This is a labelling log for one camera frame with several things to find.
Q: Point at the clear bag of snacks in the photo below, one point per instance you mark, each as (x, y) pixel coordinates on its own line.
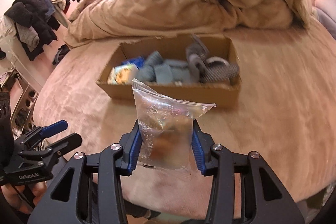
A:
(166, 127)

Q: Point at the dark clothing on floor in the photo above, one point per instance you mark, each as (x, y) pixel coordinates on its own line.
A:
(62, 51)

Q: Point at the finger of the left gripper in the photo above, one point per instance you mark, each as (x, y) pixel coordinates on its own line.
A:
(64, 146)
(53, 129)

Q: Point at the clothes on rack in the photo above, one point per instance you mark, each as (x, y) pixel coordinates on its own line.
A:
(35, 22)

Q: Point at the purple pillow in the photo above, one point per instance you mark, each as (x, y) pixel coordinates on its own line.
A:
(327, 22)

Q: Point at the dark grey dotted socks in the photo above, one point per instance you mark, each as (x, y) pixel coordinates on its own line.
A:
(205, 69)

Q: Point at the left hand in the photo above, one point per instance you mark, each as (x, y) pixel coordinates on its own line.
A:
(15, 195)

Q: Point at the tan fleece blanket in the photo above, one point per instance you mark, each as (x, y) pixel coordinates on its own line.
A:
(99, 19)

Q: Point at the yellow cartoon tissue pack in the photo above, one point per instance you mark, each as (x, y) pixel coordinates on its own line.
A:
(122, 75)

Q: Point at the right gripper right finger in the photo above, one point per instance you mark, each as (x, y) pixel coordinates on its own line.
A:
(245, 189)

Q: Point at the teal knitted socks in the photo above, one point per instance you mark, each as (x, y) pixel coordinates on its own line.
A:
(162, 71)

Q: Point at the brown cardboard box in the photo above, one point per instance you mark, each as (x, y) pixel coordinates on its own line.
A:
(222, 94)

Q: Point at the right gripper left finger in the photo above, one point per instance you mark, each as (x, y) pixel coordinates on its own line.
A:
(69, 197)

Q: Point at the blue tissue pack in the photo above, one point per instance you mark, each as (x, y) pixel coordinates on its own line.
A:
(137, 61)

